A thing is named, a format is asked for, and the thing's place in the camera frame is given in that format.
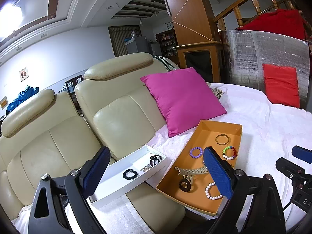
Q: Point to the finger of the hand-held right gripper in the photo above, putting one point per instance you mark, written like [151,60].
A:
[303,154]
[288,170]

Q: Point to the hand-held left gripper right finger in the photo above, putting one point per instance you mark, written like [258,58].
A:
[217,173]

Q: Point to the red pillow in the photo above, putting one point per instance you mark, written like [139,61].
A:
[281,85]

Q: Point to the pink pillow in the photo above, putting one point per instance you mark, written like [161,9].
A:
[185,97]

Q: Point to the wooden railing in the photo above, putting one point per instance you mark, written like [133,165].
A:
[257,7]

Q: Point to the yellow wall frame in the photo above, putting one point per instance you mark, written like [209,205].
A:
[3,103]

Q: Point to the round wall clock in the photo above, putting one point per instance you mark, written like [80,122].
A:
[170,25]

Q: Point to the beige leather sofa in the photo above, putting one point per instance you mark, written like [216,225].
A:
[48,151]

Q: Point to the small silver jewelry piece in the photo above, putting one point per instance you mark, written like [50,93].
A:
[146,168]

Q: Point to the dark wooden shelf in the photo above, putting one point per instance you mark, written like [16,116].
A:
[167,43]

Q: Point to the silver metal bangle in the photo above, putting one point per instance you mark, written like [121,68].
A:
[216,139]

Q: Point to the framed wall picture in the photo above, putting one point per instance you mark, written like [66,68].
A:
[23,74]

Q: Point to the striped cloth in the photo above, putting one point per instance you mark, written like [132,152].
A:
[165,63]

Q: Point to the red blanket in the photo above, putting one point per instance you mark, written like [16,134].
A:
[280,22]

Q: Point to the brown curtain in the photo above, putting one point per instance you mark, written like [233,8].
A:
[117,41]

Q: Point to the patterned beige cloth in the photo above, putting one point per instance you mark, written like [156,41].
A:
[218,93]

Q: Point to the wooden cabinet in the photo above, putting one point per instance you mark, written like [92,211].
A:
[190,9]

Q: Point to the white tray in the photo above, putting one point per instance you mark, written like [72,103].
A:
[117,167]

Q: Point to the silver foil panel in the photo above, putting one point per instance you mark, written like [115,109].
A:
[248,53]

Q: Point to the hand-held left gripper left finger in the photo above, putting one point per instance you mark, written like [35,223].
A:
[96,173]

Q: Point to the grey refrigerator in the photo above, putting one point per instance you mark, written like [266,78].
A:
[137,46]

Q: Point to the orange tray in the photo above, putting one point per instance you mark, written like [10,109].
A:
[202,134]

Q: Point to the beige hair claw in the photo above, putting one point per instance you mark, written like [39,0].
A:
[192,171]

